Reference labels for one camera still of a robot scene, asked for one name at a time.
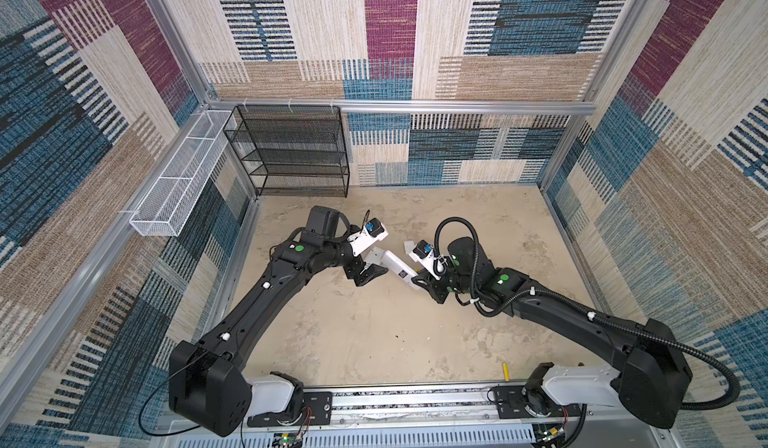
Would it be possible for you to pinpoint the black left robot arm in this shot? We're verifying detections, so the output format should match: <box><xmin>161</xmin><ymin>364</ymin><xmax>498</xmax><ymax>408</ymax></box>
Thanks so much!
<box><xmin>167</xmin><ymin>206</ymin><xmax>388</xmax><ymax>437</ymax></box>

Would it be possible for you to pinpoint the white mesh wall basket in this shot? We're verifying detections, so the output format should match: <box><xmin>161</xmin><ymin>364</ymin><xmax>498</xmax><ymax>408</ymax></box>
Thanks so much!
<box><xmin>130</xmin><ymin>110</ymin><xmax>232</xmax><ymax>237</ymax></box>

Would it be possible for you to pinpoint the white remote control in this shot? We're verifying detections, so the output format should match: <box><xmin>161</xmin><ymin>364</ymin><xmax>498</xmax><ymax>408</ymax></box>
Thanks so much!
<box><xmin>363</xmin><ymin>247</ymin><xmax>419</xmax><ymax>289</ymax></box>

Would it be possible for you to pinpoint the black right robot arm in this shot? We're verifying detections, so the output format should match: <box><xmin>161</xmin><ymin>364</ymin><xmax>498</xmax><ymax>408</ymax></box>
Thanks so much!
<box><xmin>406</xmin><ymin>217</ymin><xmax>741</xmax><ymax>429</ymax></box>

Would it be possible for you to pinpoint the white slotted cable duct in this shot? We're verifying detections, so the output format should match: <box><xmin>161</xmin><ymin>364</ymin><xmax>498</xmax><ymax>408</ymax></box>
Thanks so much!
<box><xmin>239</xmin><ymin>423</ymin><xmax>536</xmax><ymax>448</ymax></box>

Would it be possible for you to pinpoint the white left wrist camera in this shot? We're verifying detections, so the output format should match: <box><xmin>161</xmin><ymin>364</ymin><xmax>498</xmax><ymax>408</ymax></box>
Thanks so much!
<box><xmin>347</xmin><ymin>218</ymin><xmax>388</xmax><ymax>257</ymax></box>

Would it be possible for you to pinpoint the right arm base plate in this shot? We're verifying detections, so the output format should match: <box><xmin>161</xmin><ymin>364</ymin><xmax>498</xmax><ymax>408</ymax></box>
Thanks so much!
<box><xmin>486</xmin><ymin>385</ymin><xmax>583</xmax><ymax>420</ymax></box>

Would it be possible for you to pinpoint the black mesh shelf rack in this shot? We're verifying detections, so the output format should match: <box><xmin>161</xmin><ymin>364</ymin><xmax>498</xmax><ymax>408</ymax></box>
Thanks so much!
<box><xmin>224</xmin><ymin>105</ymin><xmax>351</xmax><ymax>197</ymax></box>

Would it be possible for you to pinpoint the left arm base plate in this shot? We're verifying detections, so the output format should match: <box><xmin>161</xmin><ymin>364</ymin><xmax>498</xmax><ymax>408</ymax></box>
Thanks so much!
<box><xmin>245</xmin><ymin>391</ymin><xmax>334</xmax><ymax>428</ymax></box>

